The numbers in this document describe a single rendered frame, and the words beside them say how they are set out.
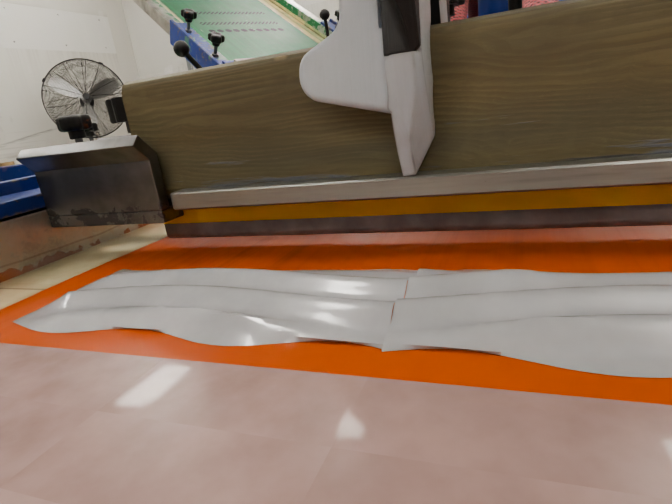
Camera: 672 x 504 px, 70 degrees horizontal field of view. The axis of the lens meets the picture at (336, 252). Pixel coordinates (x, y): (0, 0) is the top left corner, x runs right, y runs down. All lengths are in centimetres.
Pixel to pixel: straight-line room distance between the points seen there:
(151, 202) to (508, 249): 20
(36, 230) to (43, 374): 18
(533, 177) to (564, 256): 4
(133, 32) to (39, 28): 106
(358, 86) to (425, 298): 10
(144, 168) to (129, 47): 554
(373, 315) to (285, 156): 12
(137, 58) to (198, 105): 555
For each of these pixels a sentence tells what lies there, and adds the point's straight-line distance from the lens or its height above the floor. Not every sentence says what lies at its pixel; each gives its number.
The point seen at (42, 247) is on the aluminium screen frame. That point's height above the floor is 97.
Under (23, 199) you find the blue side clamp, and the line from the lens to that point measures 36.
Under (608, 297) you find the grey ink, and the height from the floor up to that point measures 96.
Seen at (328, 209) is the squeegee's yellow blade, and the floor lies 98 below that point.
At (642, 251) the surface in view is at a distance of 24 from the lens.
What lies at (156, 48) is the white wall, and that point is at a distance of 567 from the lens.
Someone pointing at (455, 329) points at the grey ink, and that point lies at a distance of 16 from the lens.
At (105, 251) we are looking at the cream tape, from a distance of 37.
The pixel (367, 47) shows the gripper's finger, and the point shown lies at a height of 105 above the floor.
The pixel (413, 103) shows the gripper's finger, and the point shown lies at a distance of 21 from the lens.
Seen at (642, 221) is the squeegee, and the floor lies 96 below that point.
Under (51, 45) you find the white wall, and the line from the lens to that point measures 518.
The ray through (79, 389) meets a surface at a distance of 18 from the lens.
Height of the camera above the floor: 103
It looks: 17 degrees down
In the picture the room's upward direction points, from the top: 8 degrees counter-clockwise
